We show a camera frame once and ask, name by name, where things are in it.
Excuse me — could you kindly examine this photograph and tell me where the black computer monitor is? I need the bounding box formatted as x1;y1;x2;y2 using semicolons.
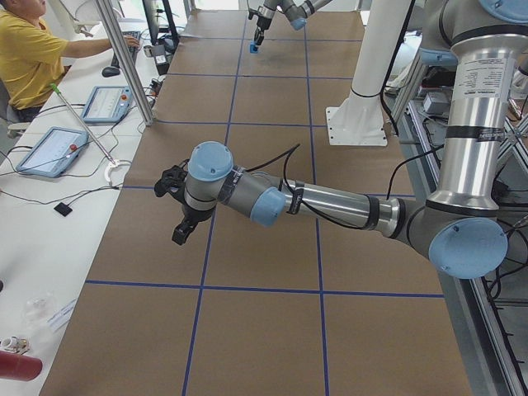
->
142;0;180;51

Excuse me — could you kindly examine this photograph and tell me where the black label box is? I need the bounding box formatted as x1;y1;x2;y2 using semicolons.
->
152;45;170;75

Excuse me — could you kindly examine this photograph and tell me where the near teach pendant tablet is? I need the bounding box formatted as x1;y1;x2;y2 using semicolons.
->
16;127;88;178

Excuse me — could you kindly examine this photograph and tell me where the black keyboard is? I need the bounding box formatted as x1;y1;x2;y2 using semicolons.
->
111;31;141;68

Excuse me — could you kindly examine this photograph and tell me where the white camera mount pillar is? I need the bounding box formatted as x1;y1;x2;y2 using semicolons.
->
326;0;414;147

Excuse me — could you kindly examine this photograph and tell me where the red cylinder bottle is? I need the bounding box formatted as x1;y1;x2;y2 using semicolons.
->
0;351;43;381

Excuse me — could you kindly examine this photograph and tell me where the black computer mouse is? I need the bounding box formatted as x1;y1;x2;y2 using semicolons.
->
101;66;120;78

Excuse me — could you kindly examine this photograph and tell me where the metal rod with green tip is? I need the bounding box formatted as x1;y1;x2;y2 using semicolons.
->
50;83;115;163

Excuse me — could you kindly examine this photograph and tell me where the small black square pad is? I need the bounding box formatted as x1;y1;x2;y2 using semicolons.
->
54;202;73;217

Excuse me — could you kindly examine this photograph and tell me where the white curved hook piece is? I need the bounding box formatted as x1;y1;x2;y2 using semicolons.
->
104;159;131;186

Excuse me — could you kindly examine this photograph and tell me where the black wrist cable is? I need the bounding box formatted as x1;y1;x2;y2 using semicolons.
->
237;143;446;230

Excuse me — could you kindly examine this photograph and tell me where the aluminium frame post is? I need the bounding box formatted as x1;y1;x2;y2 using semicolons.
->
95;0;153;126

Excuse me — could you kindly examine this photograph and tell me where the teach pendant tablet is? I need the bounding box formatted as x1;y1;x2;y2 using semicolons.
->
81;86;133;125
16;127;88;178

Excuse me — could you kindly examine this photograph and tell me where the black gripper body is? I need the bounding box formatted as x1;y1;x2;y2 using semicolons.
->
257;14;271;32
181;198;215;225

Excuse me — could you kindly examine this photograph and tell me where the person in yellow shirt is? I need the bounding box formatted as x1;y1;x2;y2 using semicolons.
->
0;0;141;124

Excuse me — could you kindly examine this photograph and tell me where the far teach pendant tablet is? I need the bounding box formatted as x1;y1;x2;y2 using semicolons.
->
81;86;133;125

